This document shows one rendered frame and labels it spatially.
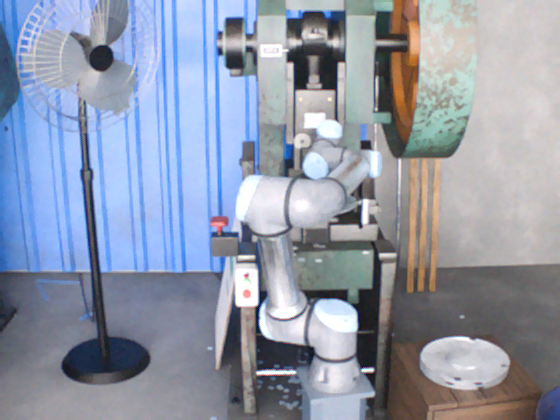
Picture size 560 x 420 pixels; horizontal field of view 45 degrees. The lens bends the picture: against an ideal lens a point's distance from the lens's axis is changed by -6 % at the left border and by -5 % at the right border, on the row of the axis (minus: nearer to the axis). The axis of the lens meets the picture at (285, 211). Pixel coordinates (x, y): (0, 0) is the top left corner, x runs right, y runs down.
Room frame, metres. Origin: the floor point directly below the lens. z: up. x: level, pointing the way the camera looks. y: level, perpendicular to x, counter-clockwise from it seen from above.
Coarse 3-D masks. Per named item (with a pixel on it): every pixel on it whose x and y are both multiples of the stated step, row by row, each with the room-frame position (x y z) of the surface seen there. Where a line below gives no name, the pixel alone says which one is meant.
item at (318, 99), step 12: (300, 84) 2.51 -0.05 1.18; (312, 84) 2.48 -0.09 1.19; (324, 84) 2.50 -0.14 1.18; (300, 96) 2.44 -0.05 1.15; (312, 96) 2.44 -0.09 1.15; (324, 96) 2.44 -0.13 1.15; (336, 96) 2.44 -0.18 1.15; (300, 108) 2.44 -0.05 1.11; (312, 108) 2.44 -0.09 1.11; (324, 108) 2.44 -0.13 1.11; (300, 120) 2.44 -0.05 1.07; (312, 120) 2.44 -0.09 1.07; (300, 132) 2.43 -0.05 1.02; (312, 132) 2.44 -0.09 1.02; (300, 144) 2.42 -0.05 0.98; (312, 144) 2.44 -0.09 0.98; (300, 156) 2.43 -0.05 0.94; (300, 168) 2.43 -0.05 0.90
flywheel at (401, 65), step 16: (400, 0) 2.78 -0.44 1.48; (416, 0) 2.60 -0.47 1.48; (400, 16) 2.81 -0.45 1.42; (416, 16) 2.53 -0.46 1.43; (400, 32) 2.82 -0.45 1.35; (416, 32) 2.47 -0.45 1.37; (416, 48) 2.45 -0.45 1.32; (400, 64) 2.80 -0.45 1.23; (416, 64) 2.49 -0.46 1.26; (400, 80) 2.77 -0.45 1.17; (416, 80) 2.53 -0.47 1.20; (400, 96) 2.72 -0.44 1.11; (400, 112) 2.65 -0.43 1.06; (400, 128) 2.60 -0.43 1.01
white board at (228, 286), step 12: (240, 228) 2.72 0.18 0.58; (240, 240) 2.63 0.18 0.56; (228, 264) 2.92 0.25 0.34; (228, 276) 2.82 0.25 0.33; (228, 288) 2.72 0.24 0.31; (228, 300) 2.63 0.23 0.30; (228, 312) 2.58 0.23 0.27; (216, 324) 2.94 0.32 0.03; (216, 336) 2.83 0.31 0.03; (216, 348) 2.72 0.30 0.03; (216, 360) 2.62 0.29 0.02
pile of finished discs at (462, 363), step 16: (432, 352) 2.04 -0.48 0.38; (448, 352) 2.03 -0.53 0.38; (464, 352) 2.02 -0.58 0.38; (480, 352) 2.02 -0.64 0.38; (496, 352) 2.02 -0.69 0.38; (432, 368) 1.93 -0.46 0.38; (448, 368) 1.93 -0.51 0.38; (464, 368) 1.92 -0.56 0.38; (480, 368) 1.92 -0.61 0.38; (496, 368) 1.92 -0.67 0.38; (448, 384) 1.87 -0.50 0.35; (464, 384) 1.84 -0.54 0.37; (480, 384) 1.85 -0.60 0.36; (496, 384) 1.86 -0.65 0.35
